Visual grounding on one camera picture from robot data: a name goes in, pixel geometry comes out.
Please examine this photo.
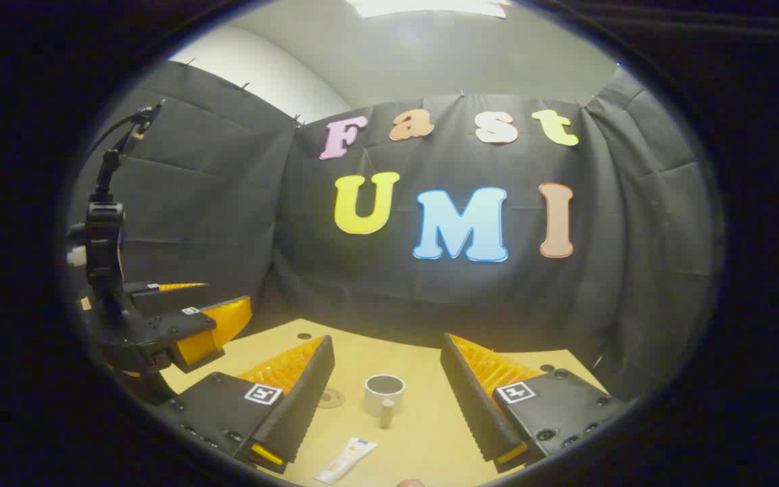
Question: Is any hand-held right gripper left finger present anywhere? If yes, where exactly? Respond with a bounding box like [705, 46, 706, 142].
[158, 334, 336, 474]

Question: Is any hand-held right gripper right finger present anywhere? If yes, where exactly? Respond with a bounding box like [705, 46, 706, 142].
[440, 331, 635, 473]

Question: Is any white cup with wooden handle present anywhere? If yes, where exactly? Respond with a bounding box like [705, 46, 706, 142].
[364, 374, 406, 429]

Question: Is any white toothpaste tube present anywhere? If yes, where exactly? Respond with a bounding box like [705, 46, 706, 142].
[314, 437, 378, 485]

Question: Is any light wooden desktop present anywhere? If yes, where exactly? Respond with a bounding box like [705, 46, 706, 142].
[156, 318, 610, 487]

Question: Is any black backdrop cloth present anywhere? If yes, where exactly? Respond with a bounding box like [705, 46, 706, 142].
[65, 60, 715, 407]

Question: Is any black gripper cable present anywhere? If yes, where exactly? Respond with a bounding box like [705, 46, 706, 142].
[89, 101, 164, 204]

